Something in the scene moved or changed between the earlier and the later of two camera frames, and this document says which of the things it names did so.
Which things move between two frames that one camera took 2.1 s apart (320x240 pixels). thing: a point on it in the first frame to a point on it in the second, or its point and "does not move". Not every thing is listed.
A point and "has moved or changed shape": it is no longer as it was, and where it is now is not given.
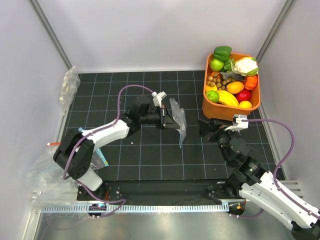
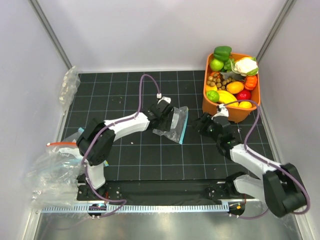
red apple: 244,95 does not move
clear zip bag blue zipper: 179,114 has moved or changed shape
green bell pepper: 222,53 does not move
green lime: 212,96 does not move
